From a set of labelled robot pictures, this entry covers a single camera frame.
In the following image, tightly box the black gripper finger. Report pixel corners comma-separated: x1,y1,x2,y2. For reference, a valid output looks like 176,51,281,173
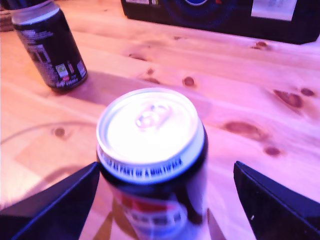
233,161,320,240
0,161,101,240

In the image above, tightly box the black Pepsi Max can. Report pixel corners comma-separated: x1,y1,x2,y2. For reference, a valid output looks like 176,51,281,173
11,0,89,92
4,0,55,10
96,87,210,240

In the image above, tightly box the black Pepsi Max multipack box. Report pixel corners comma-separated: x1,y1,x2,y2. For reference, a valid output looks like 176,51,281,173
120,0,320,45

